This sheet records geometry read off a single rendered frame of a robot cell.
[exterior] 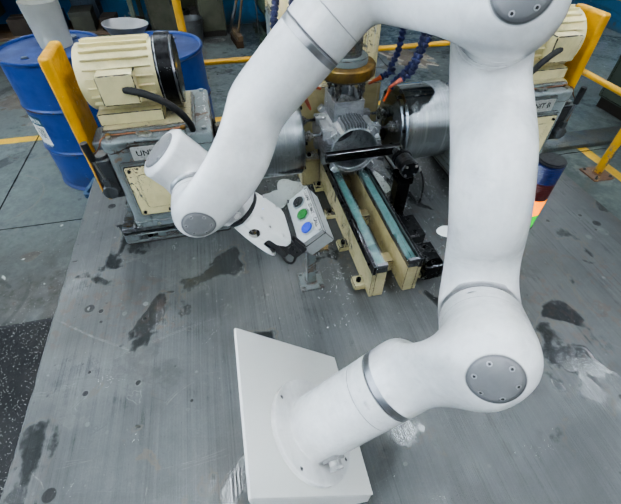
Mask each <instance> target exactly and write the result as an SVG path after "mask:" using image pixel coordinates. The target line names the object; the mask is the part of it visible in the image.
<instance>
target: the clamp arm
mask: <svg viewBox="0 0 621 504"><path fill-rule="evenodd" d="M395 148H397V149H398V148H399V150H400V149H402V145H401V143H396V144H388V145H380V146H372V147H364V148H356V149H349V150H341V151H333V152H326V153H325V162H326V163H333V162H340V161H348V160H355V159H363V158H371V157H378V156H386V155H393V154H394V151H395V150H396V149H395Z"/></svg>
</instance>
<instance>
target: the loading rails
mask: <svg viewBox="0 0 621 504"><path fill-rule="evenodd" d="M329 166H330V164H325V165H322V163H321V161H320V181H317V182H313V187H314V189H315V192H320V191H324V192H325V194H326V197H327V199H328V202H329V204H330V206H331V208H325V209H324V215H325V217H326V219H334V218H336V221H337V223H338V225H339V228H340V230H341V233H342V235H343V237H344V239H338V240H336V245H337V248H338V250H339V252H342V251H348V250H349V252H350V254H351V256H352V259H353V261H354V263H355V266H356V268H357V271H358V273H359V275H358V276H353V277H351V283H352V286H353V288H354V290H360V289H365V290H366V292H367V294H368V297H370V296H375V295H381V294H382V291H383V287H384V283H385V278H386V274H387V271H389V270H391V271H392V273H393V275H394V277H395V279H396V281H397V283H398V285H399V287H400V288H401V290H407V289H411V288H415V285H416V282H417V279H419V278H421V275H422V274H421V272H420V269H421V266H422V263H423V260H424V258H423V256H422V255H421V253H420V251H419V250H418V248H417V246H416V245H415V243H414V241H413V240H412V238H411V236H410V235H409V233H408V231H407V230H406V228H405V226H404V225H403V223H402V221H401V219H400V218H399V216H398V214H397V213H396V211H395V209H394V208H393V206H392V204H391V203H390V201H389V199H388V198H387V196H386V194H385V193H384V191H383V189H382V188H381V186H380V184H379V183H378V181H377V179H376V178H375V176H374V174H373V173H372V171H371V169H368V168H367V167H366V166H365V168H363V170H365V171H362V172H361V170H360V173H358V171H357V174H356V173H355V174H353V172H352V175H351V174H350V175H348V173H347V176H346V174H345V175H343V174H342V175H341V174H340V172H339V173H338V172H336V173H334V174H336V175H334V174H333V172H332V171H331V170H330V168H329ZM337 173H338V174H337ZM362 173H364V176H363V174H362ZM369 175H370V177H369ZM336 176H337V177H336ZM340 176H341V178H340ZM365 176H368V177H365ZM335 177H336V178H335ZM343 178H344V180H342V179H343ZM336 179H337V180H336ZM339 180H340V181H339ZM341 180H342V181H341ZM349 189H351V191H352V193H353V195H354V197H355V199H356V201H357V203H358V205H359V207H360V209H358V207H357V205H356V203H355V201H354V199H353V197H352V195H351V193H350V191H349ZM367 225H369V227H370V229H371V231H372V233H373V235H374V237H375V239H376V241H377V243H378V245H379V247H380V249H381V251H382V253H380V251H379V249H378V247H377V245H376V243H375V241H374V239H373V237H372V235H371V233H370V231H369V229H368V227H367Z"/></svg>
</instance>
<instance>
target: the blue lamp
mask: <svg viewBox="0 0 621 504"><path fill-rule="evenodd" d="M565 168H566V167H564V168H561V169H553V168H549V167H546V166H544V165H542V164H541V163H540V162H538V173H537V183H536V184H539V185H542V186H553V185H555V184H556V183H557V182H558V180H559V178H560V176H561V174H562V173H563V171H564V169H565Z"/></svg>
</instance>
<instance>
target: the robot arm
mask: <svg viewBox="0 0 621 504"><path fill-rule="evenodd" d="M571 2H572V0H294V1H293V2H292V3H291V5H290V6H289V7H288V9H287V10H286V11H285V13H284V14H283V15H282V16H281V18H280V19H279V20H278V22H277V23H276V24H275V26H274V27H273V28H272V30H271V31H270V33H269V34H268V35H267V37H266V38H265V39H264V41H263V42H262V43H261V45H260V46H259V47H258V49H257V50H256V51H255V53H254V54H253V55H252V57H251V58H250V60H249V61H248V62H247V64H246V65H245V66H244V68H243V69H242V70H241V72H240V73H239V75H238V76H237V78H236V79H235V81H234V83H233V84H232V86H231V88H230V91H229V93H228V96H227V100H226V105H225V109H224V113H223V116H222V119H221V122H220V126H219V128H218V131H217V134H216V136H215V139H214V141H213V143H212V145H211V147H210V150H209V152H208V151H206V150H205V149H204V148H203V147H201V146H200V145H199V144H198V143H196V142H195V141H194V140H192V139H191V138H190V137H189V136H187V135H186V134H185V133H184V132H182V131H181V130H179V129H173V130H171V131H169V132H167V133H166V134H165V135H164V136H163V137H161V138H160V139H159V141H158V142H157V143H156V144H155V145H154V147H153V148H152V150H151V151H150V153H149V155H148V157H147V159H146V162H145V166H144V172H145V174H146V176H147V177H149V178H150V179H152V180H154V181H155V182H157V183H158V184H160V185H161V186H163V187H164V188H165V189H166V190H167V191H168V192H169V193H170V195H171V215H172V220H173V222H174V224H175V226H176V228H177V229H178V230H179V231H180V232H181V233H183V234H184V235H186V236H189V237H193V238H201V237H206V236H209V235H211V234H213V233H214V232H216V231H217V230H219V229H220V228H221V227H223V226H229V227H234V228H235V229H236V230H237V231H238V232H239V233H241V234H242V235H243V236H244V237H245V238H247V239H248V240H249V241H250V242H252V243H253V244H254V245H256V246H257V247H258V248H260V249H261V250H263V251H264V252H266V253H268V254H270V255H275V251H276V252H277V253H278V254H279V255H280V256H281V257H282V258H285V257H286V256H287V255H289V254H290V255H292V256H293V257H295V258H297V257H298V256H300V255H301V254H302V253H304V252H305V251H306V250H307V248H306V245H305V243H303V242H302V241H301V240H299V239H298V238H297V237H295V236H292V233H291V232H290V231H289V228H288V225H287V221H286V218H285V215H284V213H283V211H282V210H281V209H280V208H278V207H277V206H276V205H274V204H273V203H272V202H270V201H269V200H267V199H266V198H264V197H263V196H261V195H260V194H258V193H256V192H255V190H256V189H257V187H258V186H259V184H260V182H261V181H262V179H263V177H264V175H265V173H266V171H267V169H268V167H269V164H270V162H271V159H272V156H273V154H274V151H275V147H276V144H277V140H278V137H279V134H280V132H281V129H282V128H283V126H284V124H285V123H286V121H287V120H288V119H289V118H290V117H291V116H292V114H293V113H294V112H295V111H296V110H297V109H298V108H299V107H300V106H301V105H302V103H303V102H304V101H305V100H306V99H307V98H308V97H309V96H310V95H311V94H312V92H313V91H314V90H315V89H316V88H317V87H318V86H319V85H320V84H321V83H322V82H323V80H324V79H325V78H326V77H327V76H328V75H329V74H330V73H331V72H332V70H333V69H334V68H335V67H336V66H337V65H338V64H339V62H340V61H341V60H342V59H343V58H344V57H345V56H346V55H347V53H348V52H349V51H350V50H351V49H352V48H353V47H354V46H355V44H356V43H357V42H358V41H359V40H360V39H361V38H362V37H363V36H364V35H365V33H366V32H367V31H368V30H369V29H370V28H372V27H373V26H375V25H379V24H383V25H388V26H393V27H398V28H403V29H408V30H413V31H417V32H422V33H426V34H430V35H433V36H437V37H439V38H442V39H445V40H447V41H450V65H449V112H450V169H449V211H448V232H447V243H446V251H445V259H444V266H443V272H442V279H441V284H440V291H439V298H438V325H439V330H438V331H437V332H436V333H435V334H434V335H432V336H431V337H429V338H428V339H425V340H423V341H420V342H415V343H412V342H410V341H408V340H405V339H401V338H393V339H389V340H387V341H385V342H383V343H381V344H379V345H378V346H376V347H375V348H373V349H372V350H370V351H369V352H367V353H366V354H364V355H363V356H361V357H360V358H358V359H357V360H355V361H354V362H352V363H351V364H349V365H347V366H346V367H344V368H343V369H341V370H340V371H338V372H337V373H335V374H334V375H332V376H331V377H329V378H328V379H326V380H325V381H323V382H322V383H320V384H319V385H315V384H313V383H311V382H309V381H306V380H302V379H295V380H291V381H289V382H287V383H286V384H284V385H283V386H281V387H280V388H279V390H278V391H277V392H276V394H275V397H274V399H273V403H272V407H271V425H272V431H273V435H274V439H275V442H276V445H277V447H278V449H279V452H280V454H281V456H282V457H283V459H284V461H285V462H286V464H287V465H288V467H289V468H290V469H291V470H292V472H293V473H294V474H295V475H296V476H297V477H298V478H299V479H301V480H302V481H304V482H305V483H306V484H308V485H311V486H313V487H316V488H329V487H331V486H333V485H335V484H338V483H339V482H340V481H341V480H342V479H343V478H344V476H345V475H346V473H347V470H348V468H349V463H350V452H351V450H353V449H355V448H357V447H359V446H361V445H363V444H364V443H366V442H368V441H370V440H372V439H374V438H376V437H378V436H380V435H382V434H384V433H385V432H387V431H389V430H391V429H393V428H395V427H397V426H399V425H401V424H402V423H404V422H406V421H408V420H410V419H412V418H414V417H416V416H418V415H420V414H422V413H423V412H425V411H427V410H429V409H433V408H439V407H446V408H456V409H462V410H467V411H473V412H482V413H491V412H499V411H502V410H505V409H508V408H511V407H513V406H515V405H516V404H518V403H520V402H521V401H523V400H524V399H525V398H526V397H528V396H529V395H530V394H531V393H532V392H533V391H534V390H535V388H536V387H537V386H538V384H539V382H540V380H541V377H542V374H543V369H544V358H543V353H542V348H541V345H540V342H539V340H538V337H537V335H536V333H535V331H534V329H533V327H532V325H531V323H530V320H529V318H528V316H527V314H526V312H525V310H524V309H523V307H522V304H521V297H520V289H519V275H520V266H521V261H522V256H523V252H524V248H525V245H526V241H527V238H528V234H529V230H530V225H531V220H532V215H533V208H534V201H535V193H536V183H537V173H538V162H539V130H538V120H537V111H536V102H535V94H534V85H533V62H534V54H535V51H536V50H538V49H539V48H540V47H541V46H542V45H544V44H545V43H546V42H547V41H548V40H549V39H550V38H551V37H552V36H553V35H554V34H555V32H556V31H557V30H558V28H559V27H560V26H561V24H562V23H563V21H564V19H565V17H566V15H567V13H568V10H569V8H570V6H571Z"/></svg>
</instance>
